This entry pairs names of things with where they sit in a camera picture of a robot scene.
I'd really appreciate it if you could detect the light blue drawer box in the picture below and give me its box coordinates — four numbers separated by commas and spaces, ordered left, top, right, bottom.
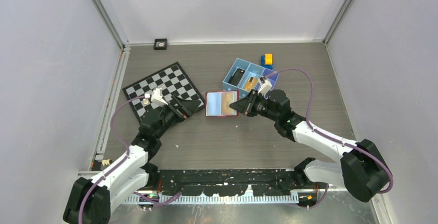
222, 58, 250, 91
238, 63, 264, 94

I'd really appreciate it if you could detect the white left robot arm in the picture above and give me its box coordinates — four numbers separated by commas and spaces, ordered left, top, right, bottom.
62, 95, 201, 223

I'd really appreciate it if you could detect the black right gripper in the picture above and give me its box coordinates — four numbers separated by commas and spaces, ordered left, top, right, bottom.
230, 89, 279, 122

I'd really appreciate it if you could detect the small beige chess piece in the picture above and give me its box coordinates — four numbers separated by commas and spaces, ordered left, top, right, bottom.
101, 159, 112, 166

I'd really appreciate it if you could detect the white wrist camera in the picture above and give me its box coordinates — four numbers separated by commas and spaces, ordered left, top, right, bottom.
143, 88, 168, 107
258, 76, 272, 97

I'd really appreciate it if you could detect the light blue middle drawer box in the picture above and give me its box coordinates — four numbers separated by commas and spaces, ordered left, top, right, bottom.
238, 63, 264, 94

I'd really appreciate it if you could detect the tan patterned card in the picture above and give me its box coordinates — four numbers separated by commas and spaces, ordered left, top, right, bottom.
221, 92, 237, 116

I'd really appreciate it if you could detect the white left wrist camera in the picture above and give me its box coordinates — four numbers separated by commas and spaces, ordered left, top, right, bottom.
143, 88, 168, 107

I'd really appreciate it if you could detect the light blue left drawer box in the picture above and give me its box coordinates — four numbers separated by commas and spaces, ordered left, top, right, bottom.
222, 58, 250, 91

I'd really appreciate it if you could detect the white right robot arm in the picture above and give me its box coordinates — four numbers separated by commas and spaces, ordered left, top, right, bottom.
229, 90, 394, 202

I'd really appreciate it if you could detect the purple drawer box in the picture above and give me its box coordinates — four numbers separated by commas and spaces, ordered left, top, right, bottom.
262, 68, 279, 88

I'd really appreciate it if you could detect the black square wall socket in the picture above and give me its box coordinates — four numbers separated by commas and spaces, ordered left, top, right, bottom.
153, 38, 168, 50

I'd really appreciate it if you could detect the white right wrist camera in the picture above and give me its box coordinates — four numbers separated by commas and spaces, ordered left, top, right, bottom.
258, 76, 272, 97

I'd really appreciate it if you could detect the red leather card holder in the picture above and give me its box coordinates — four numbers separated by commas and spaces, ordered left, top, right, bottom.
205, 90, 239, 117

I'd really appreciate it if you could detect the blue orange toy block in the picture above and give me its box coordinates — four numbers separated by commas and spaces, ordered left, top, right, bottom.
260, 53, 273, 70

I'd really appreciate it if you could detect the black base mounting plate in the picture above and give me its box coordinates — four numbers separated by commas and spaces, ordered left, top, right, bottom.
141, 168, 327, 197

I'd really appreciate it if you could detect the black card in drawer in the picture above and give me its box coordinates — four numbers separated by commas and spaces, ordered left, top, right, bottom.
228, 68, 245, 87

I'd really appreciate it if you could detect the black white chessboard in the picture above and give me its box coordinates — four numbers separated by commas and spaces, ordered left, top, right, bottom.
122, 62, 206, 111

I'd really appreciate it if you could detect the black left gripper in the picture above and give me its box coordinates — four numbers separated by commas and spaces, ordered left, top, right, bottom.
155, 95, 200, 139

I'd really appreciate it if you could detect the orange card in drawer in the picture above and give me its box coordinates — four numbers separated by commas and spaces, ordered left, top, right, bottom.
243, 76, 258, 92

